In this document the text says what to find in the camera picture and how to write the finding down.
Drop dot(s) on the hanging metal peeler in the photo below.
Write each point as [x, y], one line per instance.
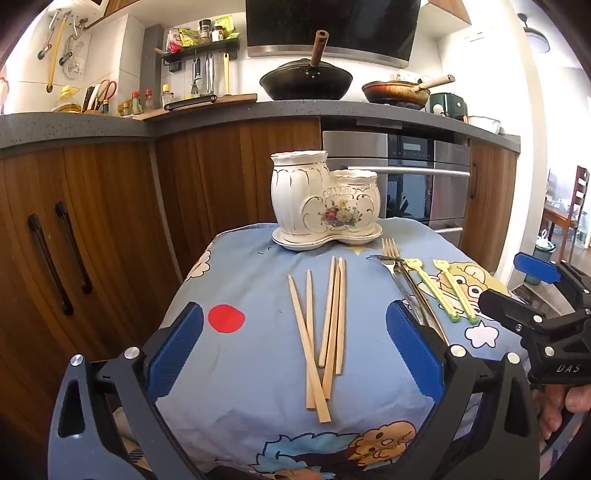
[197, 78]

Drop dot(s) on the green trash bin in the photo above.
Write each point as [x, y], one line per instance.
[545, 251]

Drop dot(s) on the metal fork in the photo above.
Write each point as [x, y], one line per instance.
[392, 272]
[391, 251]

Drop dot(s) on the ceiling lamp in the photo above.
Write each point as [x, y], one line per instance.
[535, 37]

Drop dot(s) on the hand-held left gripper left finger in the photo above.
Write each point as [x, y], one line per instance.
[178, 350]

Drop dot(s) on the stainless steel built-in oven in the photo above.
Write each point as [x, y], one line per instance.
[369, 152]

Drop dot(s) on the hanging metal tongs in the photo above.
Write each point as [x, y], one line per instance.
[210, 74]

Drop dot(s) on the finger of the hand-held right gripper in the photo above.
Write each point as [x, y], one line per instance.
[535, 270]
[508, 309]

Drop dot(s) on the white floral ceramic utensil holder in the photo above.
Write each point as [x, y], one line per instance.
[304, 198]

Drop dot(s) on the small seasoning bottle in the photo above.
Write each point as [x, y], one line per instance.
[124, 110]

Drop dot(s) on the hanging yellow kitchen tool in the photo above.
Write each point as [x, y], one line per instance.
[226, 74]

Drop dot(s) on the red snack packet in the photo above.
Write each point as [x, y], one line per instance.
[173, 41]

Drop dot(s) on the wooden knife block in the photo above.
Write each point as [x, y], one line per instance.
[92, 101]

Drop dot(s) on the wooden wall cabinet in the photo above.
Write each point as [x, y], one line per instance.
[450, 10]

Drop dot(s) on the red-capped sauce bottle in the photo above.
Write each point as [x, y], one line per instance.
[135, 105]
[148, 102]

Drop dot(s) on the wooden chair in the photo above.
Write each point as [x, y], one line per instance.
[579, 194]

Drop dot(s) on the black wall shelf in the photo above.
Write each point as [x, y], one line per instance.
[198, 51]

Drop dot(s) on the yellow-green snack packet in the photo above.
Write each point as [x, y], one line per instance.
[188, 38]

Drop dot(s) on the white pot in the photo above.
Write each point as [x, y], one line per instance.
[485, 124]

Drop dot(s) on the narrow wooden cabinet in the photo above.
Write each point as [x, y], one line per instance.
[494, 203]

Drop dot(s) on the yellow plastic fork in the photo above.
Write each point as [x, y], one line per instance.
[455, 286]
[427, 286]

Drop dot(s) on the grey kitchen countertop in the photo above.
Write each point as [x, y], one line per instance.
[92, 122]

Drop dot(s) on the wooden cutting board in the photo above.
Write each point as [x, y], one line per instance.
[240, 98]

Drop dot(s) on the person's right hand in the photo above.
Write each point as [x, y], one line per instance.
[579, 398]

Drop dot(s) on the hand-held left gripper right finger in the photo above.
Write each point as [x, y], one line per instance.
[411, 350]

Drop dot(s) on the yellow-capped clear bottle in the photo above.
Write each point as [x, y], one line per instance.
[166, 98]

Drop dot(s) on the blue cartoon printed cloth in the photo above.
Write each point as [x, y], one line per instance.
[258, 332]

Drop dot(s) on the plain wooden cabinet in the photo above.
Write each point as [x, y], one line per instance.
[221, 184]

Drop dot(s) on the brown frying pan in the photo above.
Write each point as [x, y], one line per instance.
[392, 92]

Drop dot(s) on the white ceramic holder saucer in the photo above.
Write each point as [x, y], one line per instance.
[300, 243]

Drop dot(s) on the yellow cooking oil bottle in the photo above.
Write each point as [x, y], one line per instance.
[67, 101]

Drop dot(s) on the black range hood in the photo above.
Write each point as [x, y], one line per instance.
[332, 27]

